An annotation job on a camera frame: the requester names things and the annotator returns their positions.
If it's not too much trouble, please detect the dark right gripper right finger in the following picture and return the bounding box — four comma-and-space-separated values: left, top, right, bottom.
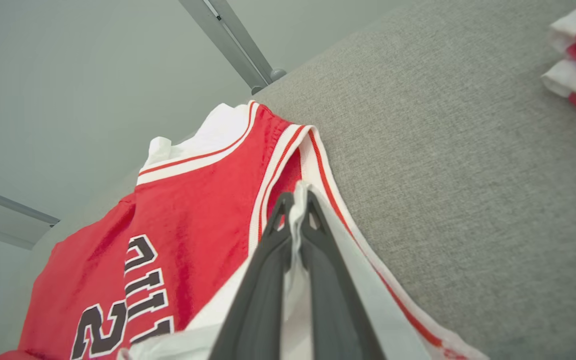
300, 188, 387, 360

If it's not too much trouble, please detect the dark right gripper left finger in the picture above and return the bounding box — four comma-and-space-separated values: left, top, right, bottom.
208, 192, 297, 360

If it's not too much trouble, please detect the red basketball jersey white trim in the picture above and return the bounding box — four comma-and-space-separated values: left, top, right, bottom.
0, 100, 489, 360

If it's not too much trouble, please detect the grey partition base rail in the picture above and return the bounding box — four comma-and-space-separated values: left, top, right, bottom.
0, 182, 61, 251

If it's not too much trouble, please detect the grey metal partition post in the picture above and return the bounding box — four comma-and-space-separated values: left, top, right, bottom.
178, 0, 288, 96

